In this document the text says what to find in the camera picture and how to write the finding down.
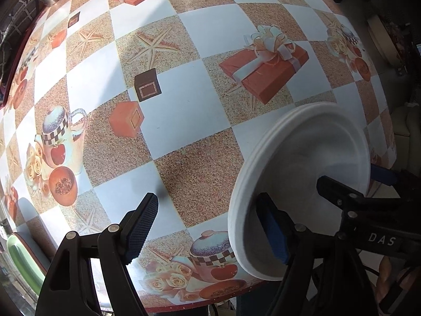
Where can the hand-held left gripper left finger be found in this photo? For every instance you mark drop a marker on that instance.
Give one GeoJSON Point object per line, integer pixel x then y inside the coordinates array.
{"type": "Point", "coordinates": [141, 230]}

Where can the cream white plate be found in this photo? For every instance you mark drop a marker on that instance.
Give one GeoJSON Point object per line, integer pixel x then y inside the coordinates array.
{"type": "Point", "coordinates": [312, 144]}

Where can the person's right hand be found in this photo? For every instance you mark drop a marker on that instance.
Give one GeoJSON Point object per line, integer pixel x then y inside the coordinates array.
{"type": "Point", "coordinates": [384, 279]}

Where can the round cream cushion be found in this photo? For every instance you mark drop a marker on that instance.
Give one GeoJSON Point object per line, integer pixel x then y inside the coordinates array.
{"type": "Point", "coordinates": [378, 36]}

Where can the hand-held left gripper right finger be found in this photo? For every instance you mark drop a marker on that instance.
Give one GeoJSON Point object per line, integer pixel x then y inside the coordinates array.
{"type": "Point", "coordinates": [273, 233]}

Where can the printed checkered tablecloth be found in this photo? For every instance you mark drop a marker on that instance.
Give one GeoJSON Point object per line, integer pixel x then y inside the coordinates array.
{"type": "Point", "coordinates": [204, 105]}

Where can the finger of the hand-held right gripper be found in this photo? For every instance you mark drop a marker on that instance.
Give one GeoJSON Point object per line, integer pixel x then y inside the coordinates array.
{"type": "Point", "coordinates": [338, 195]}
{"type": "Point", "coordinates": [384, 176]}

